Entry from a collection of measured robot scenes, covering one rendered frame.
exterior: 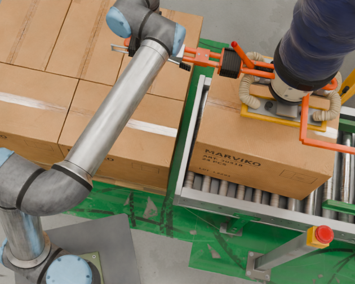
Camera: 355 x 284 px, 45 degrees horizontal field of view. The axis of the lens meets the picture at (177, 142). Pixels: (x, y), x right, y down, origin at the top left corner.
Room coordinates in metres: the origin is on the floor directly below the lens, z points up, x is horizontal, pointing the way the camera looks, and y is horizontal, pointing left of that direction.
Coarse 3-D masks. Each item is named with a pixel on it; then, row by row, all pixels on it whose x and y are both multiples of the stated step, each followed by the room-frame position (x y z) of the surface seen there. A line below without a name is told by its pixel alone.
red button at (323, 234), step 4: (316, 228) 0.42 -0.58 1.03; (320, 228) 0.42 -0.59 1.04; (324, 228) 0.42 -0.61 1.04; (328, 228) 0.42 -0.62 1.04; (316, 232) 0.40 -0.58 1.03; (320, 232) 0.40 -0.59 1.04; (324, 232) 0.40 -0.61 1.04; (328, 232) 0.41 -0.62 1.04; (332, 232) 0.41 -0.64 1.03; (316, 236) 0.38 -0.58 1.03; (320, 236) 0.39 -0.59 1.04; (324, 236) 0.39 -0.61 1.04; (328, 236) 0.39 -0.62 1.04; (332, 236) 0.39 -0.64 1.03; (320, 240) 0.37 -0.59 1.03; (324, 240) 0.37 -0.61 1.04; (328, 240) 0.38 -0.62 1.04
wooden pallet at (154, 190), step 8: (176, 144) 1.04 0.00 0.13; (32, 160) 0.77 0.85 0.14; (48, 168) 0.77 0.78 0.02; (96, 176) 0.77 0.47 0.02; (104, 176) 0.75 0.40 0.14; (120, 184) 0.75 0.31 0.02; (128, 184) 0.76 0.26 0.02; (136, 184) 0.77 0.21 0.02; (144, 184) 0.74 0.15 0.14; (152, 192) 0.73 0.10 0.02; (160, 192) 0.73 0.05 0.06
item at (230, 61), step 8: (224, 48) 0.96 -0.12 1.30; (232, 48) 0.97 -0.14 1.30; (224, 56) 0.93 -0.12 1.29; (232, 56) 0.94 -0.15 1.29; (224, 64) 0.90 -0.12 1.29; (232, 64) 0.91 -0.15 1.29; (240, 64) 0.91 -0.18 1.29; (224, 72) 0.88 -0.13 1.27; (232, 72) 0.87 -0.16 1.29; (240, 72) 0.88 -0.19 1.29
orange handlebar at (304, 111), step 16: (192, 48) 0.95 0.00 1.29; (208, 64) 0.90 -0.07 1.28; (256, 64) 0.93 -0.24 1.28; (272, 64) 0.94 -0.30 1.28; (336, 80) 0.92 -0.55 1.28; (304, 96) 0.83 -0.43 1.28; (304, 112) 0.76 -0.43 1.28; (304, 128) 0.70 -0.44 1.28; (304, 144) 0.64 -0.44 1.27; (320, 144) 0.65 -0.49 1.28; (336, 144) 0.66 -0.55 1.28
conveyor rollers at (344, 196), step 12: (204, 96) 1.18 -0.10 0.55; (348, 132) 1.10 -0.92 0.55; (192, 144) 0.88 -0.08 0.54; (348, 144) 1.03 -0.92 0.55; (348, 156) 0.96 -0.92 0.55; (348, 168) 0.89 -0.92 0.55; (192, 180) 0.68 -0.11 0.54; (204, 180) 0.69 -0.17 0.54; (348, 180) 0.82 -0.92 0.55; (240, 192) 0.66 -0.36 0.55; (312, 192) 0.72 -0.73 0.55; (324, 192) 0.74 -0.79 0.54; (348, 192) 0.76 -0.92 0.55; (276, 204) 0.63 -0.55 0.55; (288, 204) 0.64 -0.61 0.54; (312, 204) 0.66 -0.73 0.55; (324, 216) 0.61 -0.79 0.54; (348, 216) 0.63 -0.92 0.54
